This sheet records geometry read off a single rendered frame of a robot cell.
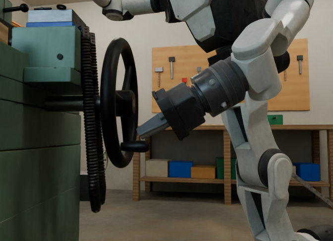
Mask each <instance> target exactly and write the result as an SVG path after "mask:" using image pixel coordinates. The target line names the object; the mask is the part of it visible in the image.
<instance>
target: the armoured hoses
mask: <svg viewBox="0 0 333 241"><path fill-rule="evenodd" d="M78 29H79V30H80V32H81V64H82V65H81V67H82V68H81V70H82V71H81V76H82V78H81V79H82V92H83V93H82V95H83V96H82V98H83V99H82V100H83V110H84V111H83V113H84V114H83V116H84V122H85V123H84V125H85V126H84V128H85V129H84V130H85V140H86V141H85V143H86V144H85V146H86V152H87V153H86V155H87V156H86V158H87V160H86V161H87V163H86V164H87V173H88V175H87V176H88V178H87V179H88V192H89V199H90V205H91V211H93V212H94V213H97V212H99V211H100V210H101V205H103V204H104V203H105V199H106V181H105V180H106V179H105V177H106V176H105V170H104V169H105V168H104V156H103V155H104V154H103V143H102V141H103V140H102V139H103V138H102V129H101V127H102V126H101V117H100V116H101V115H100V112H96V111H94V101H93V100H94V98H93V97H94V96H99V89H98V88H99V87H98V85H99V84H98V78H97V77H98V75H97V74H98V73H97V71H98V70H97V64H96V63H97V61H96V60H97V59H96V57H97V56H96V50H95V49H96V47H95V46H96V45H95V44H96V41H95V40H96V39H95V33H92V32H90V31H89V26H84V25H82V26H78Z"/></svg>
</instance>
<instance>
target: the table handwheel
mask: <svg viewBox="0 0 333 241"><path fill-rule="evenodd" d="M120 54H121V56H122V59H123V63H124V67H125V75H124V81H123V85H122V90H116V75H117V67H118V61H119V56H120ZM93 98H94V100H93V101H94V111H96V112H100V114H101V126H102V134H103V139H104V144H105V148H106V152H107V155H108V157H109V159H110V161H111V162H112V164H113V165H114V166H116V167H117V168H125V167H126V166H128V165H129V163H130V162H131V160H132V157H133V154H134V152H128V151H121V148H120V144H119V139H118V133H117V124H116V117H120V119H121V127H122V136H123V142H128V141H136V139H137V131H136V128H138V83H137V73H136V66H135V61H134V56H133V52H132V49H131V47H130V45H129V43H128V42H127V41H126V40H125V39H124V38H121V37H117V38H114V39H113V40H112V41H111V42H110V43H109V45H108V47H107V50H106V53H105V56H104V61H103V66H102V73H101V84H100V96H94V97H93ZM82 99H83V98H82V96H47V97H46V99H45V108H46V110H47V111H48V112H83V111H84V110H83V100H82Z"/></svg>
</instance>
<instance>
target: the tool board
mask: <svg viewBox="0 0 333 241"><path fill-rule="evenodd" d="M287 51H288V53H289V56H290V64H289V67H288V68H287V69H286V70H285V71H283V72H281V73H279V74H278V75H279V78H280V81H281V85H282V89H281V91H280V92H279V93H278V94H277V95H276V96H275V97H273V98H271V99H269V100H267V102H268V111H301V110H310V91H309V62H308V38H305V39H293V41H292V43H291V44H290V46H289V47H288V49H287ZM216 54H217V53H216V51H215V50H213V51H211V52H209V53H206V52H205V51H204V50H203V49H202V48H201V47H200V46H199V45H188V46H171V47H154V48H152V91H155V92H156V91H158V90H160V89H162V88H164V89H165V91H167V90H169V89H170V88H172V87H174V86H176V85H177V84H179V83H181V82H184V83H185V84H186V85H187V86H190V87H191V85H192V83H191V80H190V78H191V77H192V76H194V75H196V74H198V73H199V72H201V71H203V70H205V69H206V68H208V67H210V66H211V65H209V62H208V58H209V57H212V56H214V55H216ZM160 112H161V109H160V108H159V106H158V104H157V103H156V100H155V99H154V97H153V95H152V113H160Z"/></svg>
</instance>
